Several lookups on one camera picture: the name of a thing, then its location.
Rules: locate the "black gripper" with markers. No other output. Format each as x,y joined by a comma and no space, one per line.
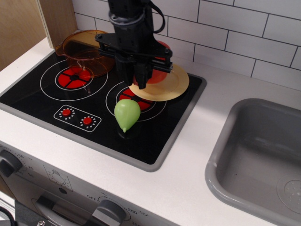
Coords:
133,44

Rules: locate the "red plastic cup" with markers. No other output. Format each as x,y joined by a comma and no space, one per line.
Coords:
157,76

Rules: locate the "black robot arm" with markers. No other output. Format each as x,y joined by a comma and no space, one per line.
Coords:
133,46

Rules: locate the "yellow plastic plate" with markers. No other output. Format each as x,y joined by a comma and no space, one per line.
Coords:
175,84

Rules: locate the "green plastic pear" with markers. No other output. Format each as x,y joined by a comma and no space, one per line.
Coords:
127,113

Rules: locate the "amber transparent pot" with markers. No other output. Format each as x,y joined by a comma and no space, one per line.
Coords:
81,52

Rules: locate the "black toy stovetop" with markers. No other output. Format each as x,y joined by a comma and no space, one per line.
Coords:
82,109

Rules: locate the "wooden side panel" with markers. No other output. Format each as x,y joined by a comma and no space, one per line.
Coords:
24,23

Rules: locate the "right grey oven knob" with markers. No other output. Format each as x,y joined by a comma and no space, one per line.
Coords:
109,214

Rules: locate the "grey oven knob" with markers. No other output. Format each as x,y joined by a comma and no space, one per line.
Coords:
9,164
109,214

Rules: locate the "grey sink basin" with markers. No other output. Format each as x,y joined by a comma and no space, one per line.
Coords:
256,163

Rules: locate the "left grey oven knob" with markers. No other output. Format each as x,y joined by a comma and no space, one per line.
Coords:
9,164

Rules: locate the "grey oven door handle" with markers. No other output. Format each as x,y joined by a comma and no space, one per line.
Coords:
62,213

